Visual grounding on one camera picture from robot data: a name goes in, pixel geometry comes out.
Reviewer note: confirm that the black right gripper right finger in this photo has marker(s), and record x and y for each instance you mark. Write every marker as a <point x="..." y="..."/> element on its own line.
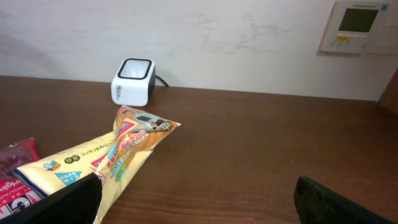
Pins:
<point x="316" y="203"/>

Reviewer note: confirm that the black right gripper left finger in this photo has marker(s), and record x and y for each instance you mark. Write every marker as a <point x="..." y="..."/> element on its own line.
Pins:
<point x="76" y="203"/>

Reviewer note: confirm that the yellow snack bag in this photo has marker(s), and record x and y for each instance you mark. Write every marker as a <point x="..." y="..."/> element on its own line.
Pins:
<point x="114" y="157"/>

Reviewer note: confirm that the red Hacks candy bag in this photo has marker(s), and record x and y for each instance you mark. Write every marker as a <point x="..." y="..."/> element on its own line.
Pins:
<point x="16" y="195"/>

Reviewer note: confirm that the white barcode scanner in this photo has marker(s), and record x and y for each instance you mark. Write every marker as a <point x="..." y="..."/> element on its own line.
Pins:
<point x="134" y="82"/>

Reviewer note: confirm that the beige wall control panel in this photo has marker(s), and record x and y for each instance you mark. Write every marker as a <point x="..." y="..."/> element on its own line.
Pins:
<point x="361" y="27"/>

